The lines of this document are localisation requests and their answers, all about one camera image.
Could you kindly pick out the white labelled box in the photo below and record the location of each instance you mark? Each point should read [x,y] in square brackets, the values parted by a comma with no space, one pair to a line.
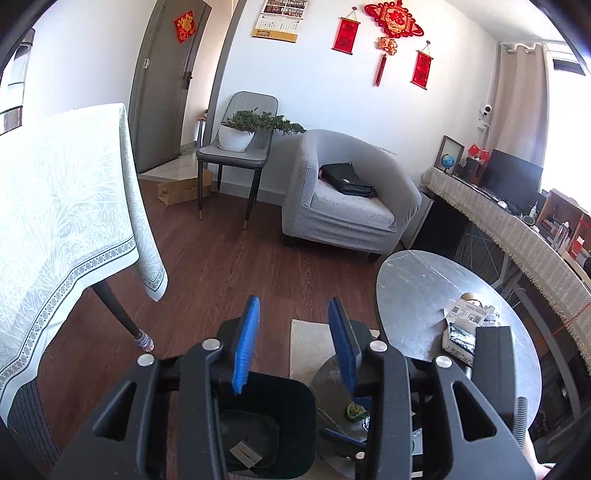
[466,314]

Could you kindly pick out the silver foil packet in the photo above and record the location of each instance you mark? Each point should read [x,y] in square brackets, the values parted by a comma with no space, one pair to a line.
[461,339]

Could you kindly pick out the red door decoration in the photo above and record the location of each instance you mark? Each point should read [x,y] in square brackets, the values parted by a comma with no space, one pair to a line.
[184,27]

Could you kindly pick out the wooden picture frame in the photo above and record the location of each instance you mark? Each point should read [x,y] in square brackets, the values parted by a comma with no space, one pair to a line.
[455,145]

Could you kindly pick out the cardboard box on floor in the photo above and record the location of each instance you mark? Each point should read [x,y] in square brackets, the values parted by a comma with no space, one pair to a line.
[178,191]

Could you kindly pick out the dark grey ribbed seat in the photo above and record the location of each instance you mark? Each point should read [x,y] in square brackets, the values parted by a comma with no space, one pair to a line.
[32,415]

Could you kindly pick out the small red flags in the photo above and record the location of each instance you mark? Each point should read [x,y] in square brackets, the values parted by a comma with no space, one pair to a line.
[475,150]

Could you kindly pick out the red knot wall hanging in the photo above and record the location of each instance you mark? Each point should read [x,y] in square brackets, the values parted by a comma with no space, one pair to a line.
[395,18]

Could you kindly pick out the black table leg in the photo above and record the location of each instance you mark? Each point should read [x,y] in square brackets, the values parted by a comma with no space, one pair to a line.
[115,309]

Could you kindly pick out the black monitor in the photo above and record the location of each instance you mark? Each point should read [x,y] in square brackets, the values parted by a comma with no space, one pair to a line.
[512,175]

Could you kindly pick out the black trash bin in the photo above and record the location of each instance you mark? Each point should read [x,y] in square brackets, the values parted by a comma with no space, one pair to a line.
[295,415]

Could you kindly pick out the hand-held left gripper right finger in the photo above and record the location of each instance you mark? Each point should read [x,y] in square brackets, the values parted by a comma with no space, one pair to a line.
[344,350]

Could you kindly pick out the black handbag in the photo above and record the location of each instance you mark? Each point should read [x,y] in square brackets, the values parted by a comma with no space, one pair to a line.
[344,177]

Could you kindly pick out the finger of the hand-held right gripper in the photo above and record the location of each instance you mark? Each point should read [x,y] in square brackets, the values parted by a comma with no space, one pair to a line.
[341,436]

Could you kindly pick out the wooden bookshelf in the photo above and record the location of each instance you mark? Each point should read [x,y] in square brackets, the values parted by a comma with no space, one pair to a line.
[563,217]

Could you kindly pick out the grey door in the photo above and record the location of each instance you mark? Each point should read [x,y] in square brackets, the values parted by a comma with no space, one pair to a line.
[157,101]

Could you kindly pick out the black cabinet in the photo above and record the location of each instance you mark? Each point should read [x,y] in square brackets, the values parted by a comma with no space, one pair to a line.
[438,226]

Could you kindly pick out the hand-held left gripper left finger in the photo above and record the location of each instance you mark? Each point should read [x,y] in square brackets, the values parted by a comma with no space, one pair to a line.
[244,341]

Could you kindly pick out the grey armchair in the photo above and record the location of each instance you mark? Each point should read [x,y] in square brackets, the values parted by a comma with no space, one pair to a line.
[351,212]

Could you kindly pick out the small round glass side table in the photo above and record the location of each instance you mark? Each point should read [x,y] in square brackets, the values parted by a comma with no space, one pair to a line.
[328,392]

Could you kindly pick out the white paper scrap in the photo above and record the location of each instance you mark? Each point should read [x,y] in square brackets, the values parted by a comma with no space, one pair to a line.
[244,454]

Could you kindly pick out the grey dining chair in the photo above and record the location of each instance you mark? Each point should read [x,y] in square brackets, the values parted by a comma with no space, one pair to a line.
[231,157]

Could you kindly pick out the beige curtain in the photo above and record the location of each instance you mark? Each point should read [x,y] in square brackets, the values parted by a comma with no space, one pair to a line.
[521,106]

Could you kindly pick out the person's right forearm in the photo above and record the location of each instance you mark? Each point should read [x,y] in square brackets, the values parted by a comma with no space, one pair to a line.
[532,457]

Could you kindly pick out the beige rug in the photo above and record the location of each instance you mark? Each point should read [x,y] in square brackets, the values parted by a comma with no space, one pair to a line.
[309,350]

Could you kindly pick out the plain white box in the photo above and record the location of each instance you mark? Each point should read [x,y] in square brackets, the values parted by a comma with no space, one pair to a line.
[450,353]

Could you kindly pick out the white security camera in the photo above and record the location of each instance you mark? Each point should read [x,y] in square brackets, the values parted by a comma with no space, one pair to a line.
[486,111]

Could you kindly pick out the round grey marble table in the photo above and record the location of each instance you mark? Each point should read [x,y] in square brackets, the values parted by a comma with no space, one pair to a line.
[415,295]

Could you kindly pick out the potted green plant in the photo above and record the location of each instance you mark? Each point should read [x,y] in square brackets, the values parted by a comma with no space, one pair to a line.
[235,138]

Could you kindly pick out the red wall scroll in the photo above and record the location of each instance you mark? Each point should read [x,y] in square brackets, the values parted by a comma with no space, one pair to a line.
[346,32]
[422,67]

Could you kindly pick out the striped table leg sock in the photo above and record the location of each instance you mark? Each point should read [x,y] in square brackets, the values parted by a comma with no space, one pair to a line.
[144,344]

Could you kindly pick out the wall calendar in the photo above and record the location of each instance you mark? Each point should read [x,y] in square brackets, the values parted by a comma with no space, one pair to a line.
[279,21]

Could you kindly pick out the small blue globe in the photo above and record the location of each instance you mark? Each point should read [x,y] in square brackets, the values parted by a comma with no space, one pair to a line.
[448,161]

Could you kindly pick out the dark brown speaker box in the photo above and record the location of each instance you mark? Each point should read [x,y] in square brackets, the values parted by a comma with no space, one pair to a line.
[474,170]

